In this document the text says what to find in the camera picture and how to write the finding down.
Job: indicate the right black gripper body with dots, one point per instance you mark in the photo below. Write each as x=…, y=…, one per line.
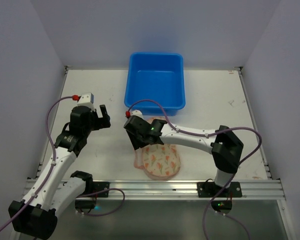
x=133, y=135

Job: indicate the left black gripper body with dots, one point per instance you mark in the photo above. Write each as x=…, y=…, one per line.
x=100, y=121

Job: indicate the floral mesh laundry bag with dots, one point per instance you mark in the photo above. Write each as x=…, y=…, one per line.
x=158, y=162

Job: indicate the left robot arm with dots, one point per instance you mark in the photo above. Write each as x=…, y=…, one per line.
x=37, y=213

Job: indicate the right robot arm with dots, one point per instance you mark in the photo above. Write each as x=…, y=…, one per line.
x=224, y=146

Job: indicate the blue plastic bin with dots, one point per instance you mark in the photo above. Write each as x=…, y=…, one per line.
x=157, y=76

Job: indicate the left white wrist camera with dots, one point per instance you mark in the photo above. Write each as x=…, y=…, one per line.
x=86, y=100

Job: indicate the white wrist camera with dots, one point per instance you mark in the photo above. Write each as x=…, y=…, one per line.
x=134, y=114
x=86, y=100

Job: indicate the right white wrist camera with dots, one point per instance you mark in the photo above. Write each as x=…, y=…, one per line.
x=134, y=114

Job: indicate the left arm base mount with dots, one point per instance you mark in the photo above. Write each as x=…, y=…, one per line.
x=87, y=204

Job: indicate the aluminium mounting rail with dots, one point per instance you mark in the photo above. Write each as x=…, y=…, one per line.
x=194, y=189

